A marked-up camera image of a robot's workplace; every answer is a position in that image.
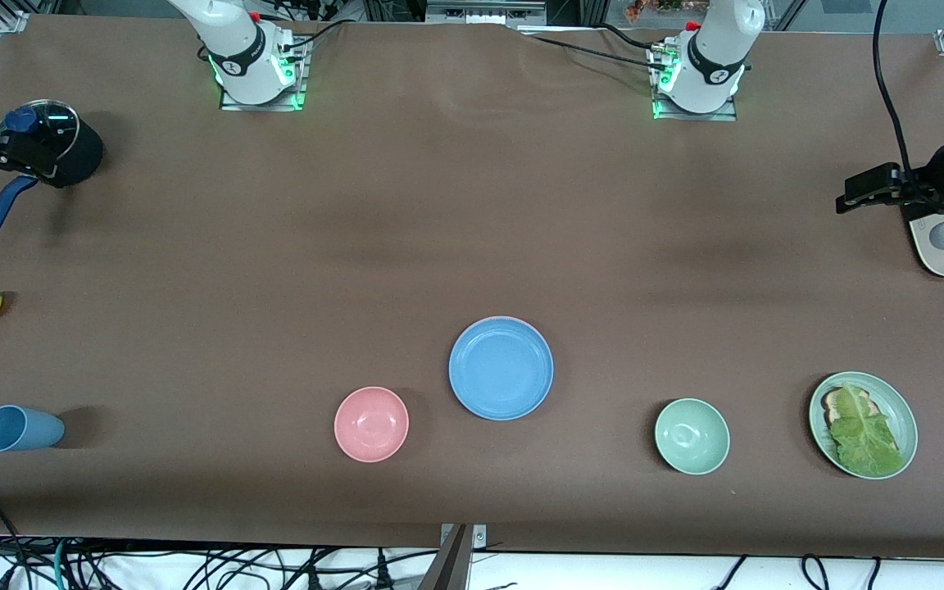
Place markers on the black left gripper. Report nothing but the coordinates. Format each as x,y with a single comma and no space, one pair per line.
937,174

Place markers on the blue shallow bowl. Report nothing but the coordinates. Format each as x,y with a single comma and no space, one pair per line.
501,369

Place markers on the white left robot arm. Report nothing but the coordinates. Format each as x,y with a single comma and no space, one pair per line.
718,49

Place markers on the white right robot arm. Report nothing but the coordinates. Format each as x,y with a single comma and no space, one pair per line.
234,49

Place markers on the glass lid with blue knob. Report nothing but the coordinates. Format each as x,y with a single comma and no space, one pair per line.
62,127

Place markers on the green plate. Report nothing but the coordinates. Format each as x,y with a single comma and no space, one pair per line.
902,401

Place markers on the toasted bread slice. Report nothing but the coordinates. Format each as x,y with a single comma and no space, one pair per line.
832,401

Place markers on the green lettuce leaf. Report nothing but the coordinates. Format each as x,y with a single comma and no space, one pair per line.
865,438

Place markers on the blue plastic cup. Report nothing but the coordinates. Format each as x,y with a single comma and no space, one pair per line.
21,428

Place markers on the colourful background food items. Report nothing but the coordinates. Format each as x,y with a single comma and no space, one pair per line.
660,8

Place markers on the small deep green bowl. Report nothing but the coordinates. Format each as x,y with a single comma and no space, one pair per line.
692,436

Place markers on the grey background device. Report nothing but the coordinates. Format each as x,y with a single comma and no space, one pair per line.
484,11

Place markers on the small deep pink bowl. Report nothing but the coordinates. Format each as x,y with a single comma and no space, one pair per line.
371,424

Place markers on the dark beam under table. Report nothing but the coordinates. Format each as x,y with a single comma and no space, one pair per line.
449,565

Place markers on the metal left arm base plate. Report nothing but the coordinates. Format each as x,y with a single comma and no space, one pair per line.
726,115

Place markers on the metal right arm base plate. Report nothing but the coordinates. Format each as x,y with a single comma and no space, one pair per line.
298,82

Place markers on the silver table edge bracket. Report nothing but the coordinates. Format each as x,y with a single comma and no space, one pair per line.
478,536

